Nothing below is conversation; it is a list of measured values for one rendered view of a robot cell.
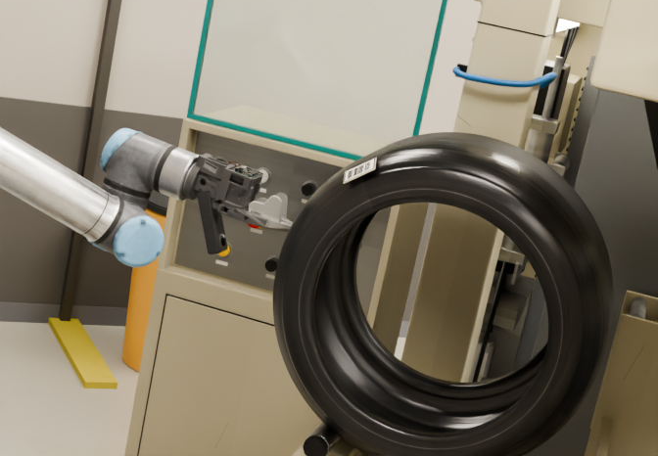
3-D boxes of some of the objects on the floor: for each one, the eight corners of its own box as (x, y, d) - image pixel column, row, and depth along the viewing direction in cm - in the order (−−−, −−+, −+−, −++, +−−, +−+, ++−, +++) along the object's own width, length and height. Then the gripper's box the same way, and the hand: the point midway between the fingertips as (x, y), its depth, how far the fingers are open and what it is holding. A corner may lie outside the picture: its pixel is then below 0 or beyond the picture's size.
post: (321, 738, 280) (590, -439, 223) (377, 758, 276) (665, -430, 220) (304, 772, 267) (586, -465, 211) (362, 795, 264) (664, -455, 208)
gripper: (191, 157, 218) (300, 199, 214) (210, 150, 227) (314, 191, 222) (177, 201, 220) (285, 244, 216) (197, 193, 229) (300, 234, 225)
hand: (289, 229), depth 220 cm, fingers closed
